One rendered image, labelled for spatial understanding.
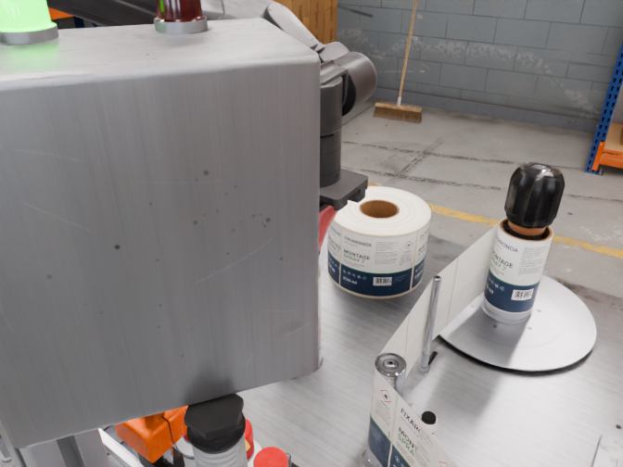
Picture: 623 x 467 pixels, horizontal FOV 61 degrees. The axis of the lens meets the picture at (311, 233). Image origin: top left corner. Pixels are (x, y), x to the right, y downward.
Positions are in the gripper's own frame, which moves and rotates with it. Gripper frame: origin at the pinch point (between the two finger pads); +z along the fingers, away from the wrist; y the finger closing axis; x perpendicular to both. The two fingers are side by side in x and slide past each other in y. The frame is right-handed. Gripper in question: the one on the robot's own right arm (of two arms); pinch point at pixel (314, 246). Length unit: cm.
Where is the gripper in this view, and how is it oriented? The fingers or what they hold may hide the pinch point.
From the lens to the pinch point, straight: 61.5
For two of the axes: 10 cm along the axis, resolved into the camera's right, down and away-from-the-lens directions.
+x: -5.7, 4.4, -7.0
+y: -8.2, -2.9, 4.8
